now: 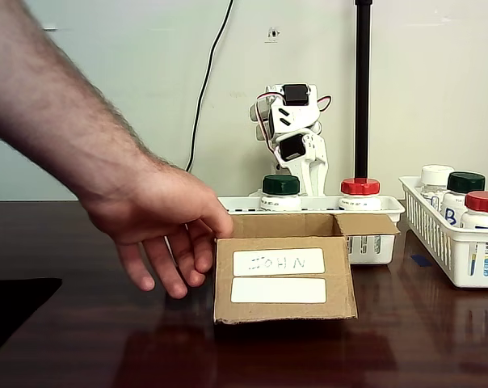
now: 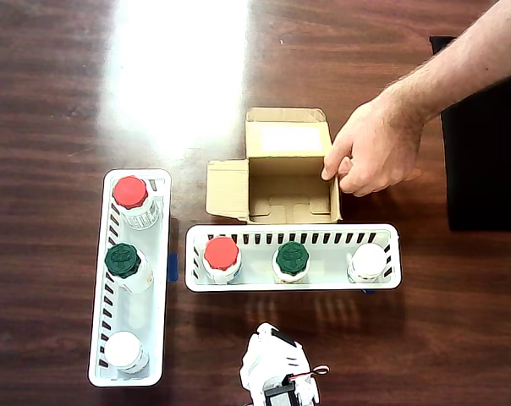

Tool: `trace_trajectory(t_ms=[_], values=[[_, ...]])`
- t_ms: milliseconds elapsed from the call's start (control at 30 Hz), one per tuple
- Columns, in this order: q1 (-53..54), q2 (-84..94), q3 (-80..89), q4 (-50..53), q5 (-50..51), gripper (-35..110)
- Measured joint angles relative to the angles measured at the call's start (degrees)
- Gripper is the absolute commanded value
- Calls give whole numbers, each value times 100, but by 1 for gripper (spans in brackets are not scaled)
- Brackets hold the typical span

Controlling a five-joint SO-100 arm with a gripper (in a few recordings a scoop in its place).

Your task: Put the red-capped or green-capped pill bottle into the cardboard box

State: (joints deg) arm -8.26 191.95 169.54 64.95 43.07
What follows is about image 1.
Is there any brown cardboard box with labels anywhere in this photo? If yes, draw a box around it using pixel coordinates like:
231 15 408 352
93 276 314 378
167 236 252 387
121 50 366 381
213 213 402 325

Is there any black wall cable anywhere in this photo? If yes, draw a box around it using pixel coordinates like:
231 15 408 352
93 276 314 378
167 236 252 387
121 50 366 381
185 0 235 173

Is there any black vertical pole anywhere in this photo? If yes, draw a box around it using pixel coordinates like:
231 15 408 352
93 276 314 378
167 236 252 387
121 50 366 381
355 0 373 181

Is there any white bottle with green cap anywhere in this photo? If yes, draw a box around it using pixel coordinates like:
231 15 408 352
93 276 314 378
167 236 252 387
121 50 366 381
259 174 303 212
440 171 486 227

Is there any person's hairy forearm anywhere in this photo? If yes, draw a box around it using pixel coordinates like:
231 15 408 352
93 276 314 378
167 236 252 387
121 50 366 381
0 0 180 203

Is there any black mat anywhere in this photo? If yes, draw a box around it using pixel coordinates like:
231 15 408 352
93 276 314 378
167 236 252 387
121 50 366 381
0 277 63 363

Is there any person's bare hand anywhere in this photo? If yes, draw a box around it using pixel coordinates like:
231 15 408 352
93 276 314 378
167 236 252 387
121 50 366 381
77 163 235 300

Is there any white bottle with red cap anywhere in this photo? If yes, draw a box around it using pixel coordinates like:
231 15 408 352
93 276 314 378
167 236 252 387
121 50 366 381
460 191 488 280
338 177 382 211

